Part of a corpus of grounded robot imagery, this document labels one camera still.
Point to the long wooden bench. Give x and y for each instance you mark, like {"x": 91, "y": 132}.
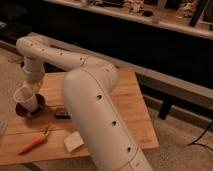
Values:
{"x": 168, "y": 90}

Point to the dark rectangular block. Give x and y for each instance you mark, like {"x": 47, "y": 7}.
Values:
{"x": 61, "y": 113}

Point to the white ceramic cup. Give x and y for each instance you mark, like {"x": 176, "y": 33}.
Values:
{"x": 26, "y": 98}

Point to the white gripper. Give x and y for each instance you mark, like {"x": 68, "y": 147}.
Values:
{"x": 34, "y": 82}

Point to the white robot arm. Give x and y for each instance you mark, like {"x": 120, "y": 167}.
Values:
{"x": 85, "y": 91}

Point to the orange carrot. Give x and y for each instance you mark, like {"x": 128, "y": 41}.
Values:
{"x": 35, "y": 141}

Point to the beige sponge block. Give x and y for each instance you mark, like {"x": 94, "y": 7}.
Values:
{"x": 73, "y": 141}

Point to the wooden table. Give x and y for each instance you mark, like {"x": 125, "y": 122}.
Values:
{"x": 126, "y": 96}

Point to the dark maroon ceramic bowl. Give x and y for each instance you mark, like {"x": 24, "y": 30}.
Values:
{"x": 23, "y": 112}

